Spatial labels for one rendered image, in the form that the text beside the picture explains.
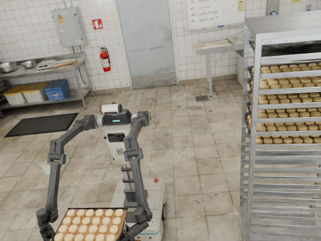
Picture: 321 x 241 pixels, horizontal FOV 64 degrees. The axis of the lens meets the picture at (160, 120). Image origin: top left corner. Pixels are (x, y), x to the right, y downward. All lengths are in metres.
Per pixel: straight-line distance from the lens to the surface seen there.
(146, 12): 5.43
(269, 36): 1.37
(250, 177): 1.79
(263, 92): 1.50
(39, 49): 6.12
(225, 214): 2.76
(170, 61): 5.61
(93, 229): 1.62
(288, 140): 1.74
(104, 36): 5.60
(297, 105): 1.58
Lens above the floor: 2.11
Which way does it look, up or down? 29 degrees down
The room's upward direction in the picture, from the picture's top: 9 degrees counter-clockwise
